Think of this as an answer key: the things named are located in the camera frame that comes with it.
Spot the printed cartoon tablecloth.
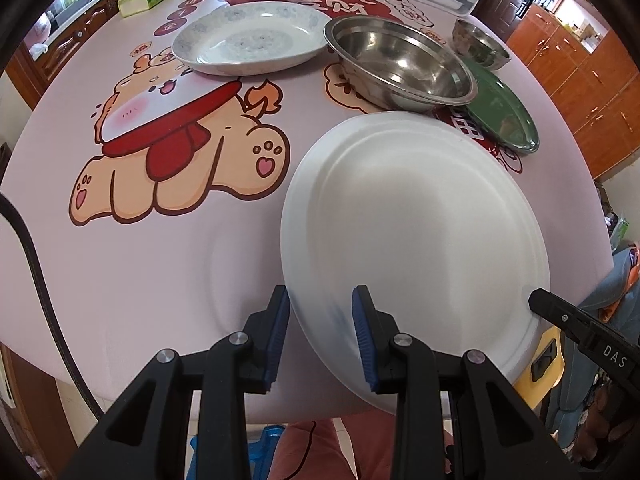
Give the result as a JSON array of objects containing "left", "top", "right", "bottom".
[{"left": 0, "top": 0, "right": 616, "bottom": 428}]

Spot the orange wooden cabinet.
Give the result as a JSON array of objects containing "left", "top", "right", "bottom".
[{"left": 505, "top": 0, "right": 640, "bottom": 181}]

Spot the yellow chair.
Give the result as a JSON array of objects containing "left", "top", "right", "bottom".
[{"left": 515, "top": 320, "right": 566, "bottom": 411}]

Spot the carved brown wooden cabinet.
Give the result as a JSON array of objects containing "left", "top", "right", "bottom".
[{"left": 5, "top": 0, "right": 131, "bottom": 111}]

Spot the small steel bowl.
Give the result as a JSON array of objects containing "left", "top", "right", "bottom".
[{"left": 452, "top": 18, "right": 512, "bottom": 71}]

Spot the person's pink trouser leg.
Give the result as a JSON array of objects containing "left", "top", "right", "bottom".
[{"left": 272, "top": 412, "right": 453, "bottom": 480}]

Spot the blue patterned white plate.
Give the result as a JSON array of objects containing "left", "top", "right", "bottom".
[{"left": 171, "top": 1, "right": 328, "bottom": 77}]

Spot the large steel bowl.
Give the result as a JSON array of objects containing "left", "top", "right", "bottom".
[{"left": 322, "top": 16, "right": 479, "bottom": 113}]

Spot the blue plastic stool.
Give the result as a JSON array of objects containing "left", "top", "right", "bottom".
[{"left": 190, "top": 424, "right": 286, "bottom": 480}]

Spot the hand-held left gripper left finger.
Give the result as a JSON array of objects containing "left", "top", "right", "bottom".
[{"left": 60, "top": 284, "right": 292, "bottom": 480}]

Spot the black cable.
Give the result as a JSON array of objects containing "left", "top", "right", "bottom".
[{"left": 0, "top": 192, "right": 103, "bottom": 423}]

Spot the plain white plate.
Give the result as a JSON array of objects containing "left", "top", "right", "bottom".
[{"left": 280, "top": 111, "right": 552, "bottom": 415}]

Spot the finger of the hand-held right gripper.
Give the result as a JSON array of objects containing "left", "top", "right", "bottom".
[{"left": 528, "top": 287, "right": 640, "bottom": 383}]

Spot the green plate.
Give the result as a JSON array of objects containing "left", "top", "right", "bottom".
[{"left": 457, "top": 55, "right": 542, "bottom": 154}]

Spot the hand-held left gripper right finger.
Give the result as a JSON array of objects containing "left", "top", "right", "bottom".
[{"left": 351, "top": 284, "right": 576, "bottom": 480}]

